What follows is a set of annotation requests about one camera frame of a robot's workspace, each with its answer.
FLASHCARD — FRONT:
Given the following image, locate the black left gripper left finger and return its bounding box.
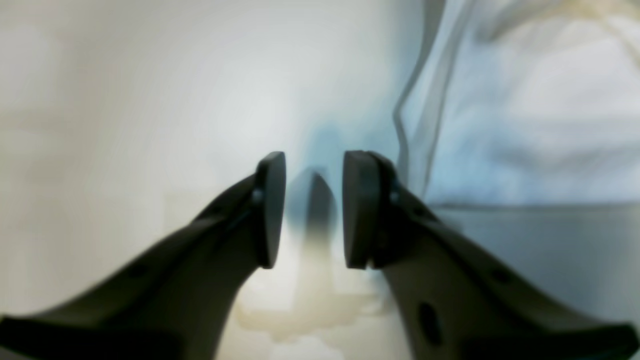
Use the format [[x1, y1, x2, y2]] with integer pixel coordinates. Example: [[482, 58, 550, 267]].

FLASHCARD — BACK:
[[1, 152, 287, 360]]

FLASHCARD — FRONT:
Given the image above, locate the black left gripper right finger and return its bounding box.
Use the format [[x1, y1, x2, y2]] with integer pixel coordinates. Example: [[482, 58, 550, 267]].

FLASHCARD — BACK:
[[342, 150, 639, 360]]

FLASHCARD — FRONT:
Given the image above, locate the white printed t-shirt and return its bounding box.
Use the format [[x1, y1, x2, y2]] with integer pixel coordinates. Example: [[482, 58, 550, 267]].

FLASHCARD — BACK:
[[394, 0, 639, 207]]

